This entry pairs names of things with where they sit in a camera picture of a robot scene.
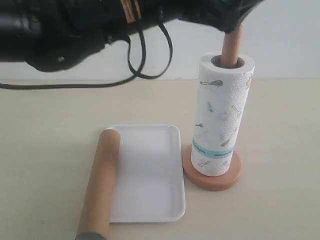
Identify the white printed paper towel roll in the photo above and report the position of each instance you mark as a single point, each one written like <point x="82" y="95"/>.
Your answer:
<point x="221" y="98"/>

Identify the brown cardboard tube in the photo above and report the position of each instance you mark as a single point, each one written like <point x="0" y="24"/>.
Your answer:
<point x="95" y="217"/>

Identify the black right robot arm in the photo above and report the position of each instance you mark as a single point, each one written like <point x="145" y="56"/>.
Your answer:
<point x="56" y="35"/>

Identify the wooden paper towel holder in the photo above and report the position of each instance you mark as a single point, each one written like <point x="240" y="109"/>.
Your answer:
<point x="228" y="60"/>

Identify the white rectangular plastic tray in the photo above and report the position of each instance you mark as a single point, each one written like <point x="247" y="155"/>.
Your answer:
<point x="149" y="181"/>

